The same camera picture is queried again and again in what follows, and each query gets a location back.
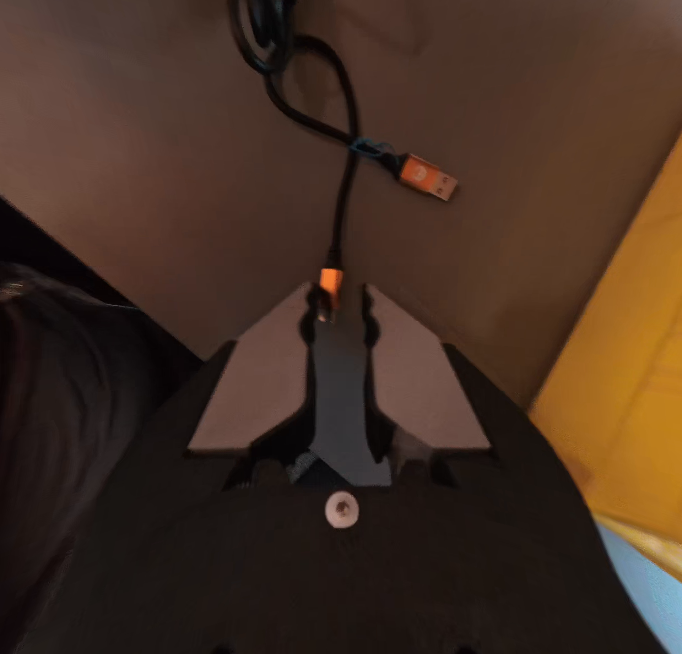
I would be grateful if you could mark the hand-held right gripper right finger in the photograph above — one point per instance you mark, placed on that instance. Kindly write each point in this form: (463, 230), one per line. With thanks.
(426, 393)

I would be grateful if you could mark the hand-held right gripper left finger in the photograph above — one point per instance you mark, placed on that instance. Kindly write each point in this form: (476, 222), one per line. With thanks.
(250, 393)

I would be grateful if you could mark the blue twist tie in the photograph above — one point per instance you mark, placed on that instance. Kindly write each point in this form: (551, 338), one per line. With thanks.
(370, 147)

